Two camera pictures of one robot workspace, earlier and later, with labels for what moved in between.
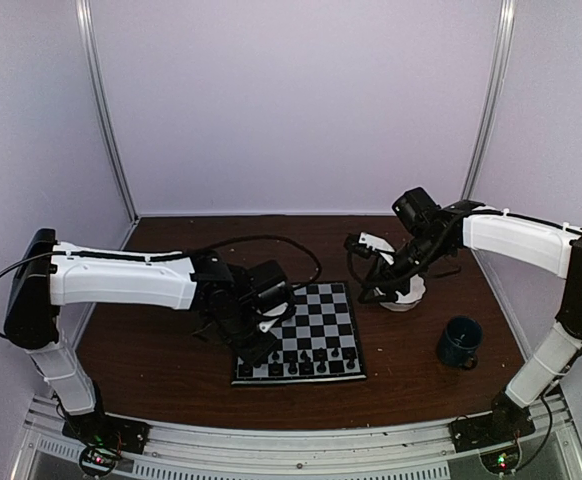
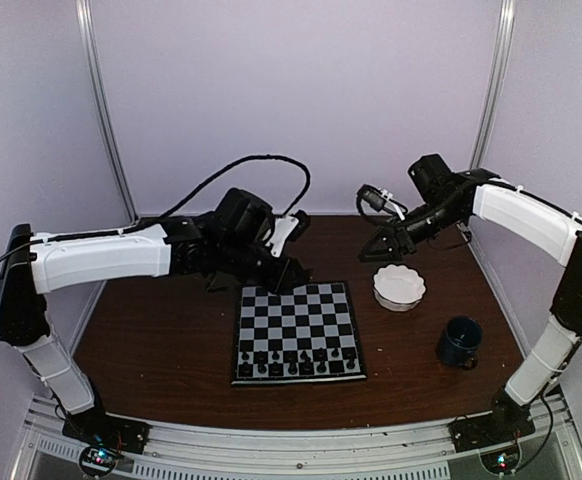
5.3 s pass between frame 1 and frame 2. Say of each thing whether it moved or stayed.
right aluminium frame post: stayed
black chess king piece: stayed
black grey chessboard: stayed
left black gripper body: moved
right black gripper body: moved
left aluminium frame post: stayed
